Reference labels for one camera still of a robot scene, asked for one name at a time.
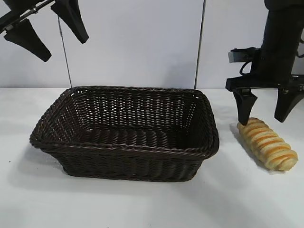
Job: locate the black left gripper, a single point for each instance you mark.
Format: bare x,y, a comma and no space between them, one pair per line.
14,14

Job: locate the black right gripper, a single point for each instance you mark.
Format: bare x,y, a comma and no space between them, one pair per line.
273,69

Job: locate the long twisted striped bread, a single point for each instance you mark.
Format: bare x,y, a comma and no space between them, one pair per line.
268,146

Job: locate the dark brown wicker basket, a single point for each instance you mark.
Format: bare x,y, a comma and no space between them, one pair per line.
123,164

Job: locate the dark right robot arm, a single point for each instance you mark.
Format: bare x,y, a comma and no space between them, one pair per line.
281,23

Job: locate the thin dark backdrop rod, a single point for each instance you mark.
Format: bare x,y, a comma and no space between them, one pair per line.
65,54

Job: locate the grey metal backdrop rod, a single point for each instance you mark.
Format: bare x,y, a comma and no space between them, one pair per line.
199,47

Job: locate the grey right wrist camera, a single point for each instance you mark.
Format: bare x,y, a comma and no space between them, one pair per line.
242,55

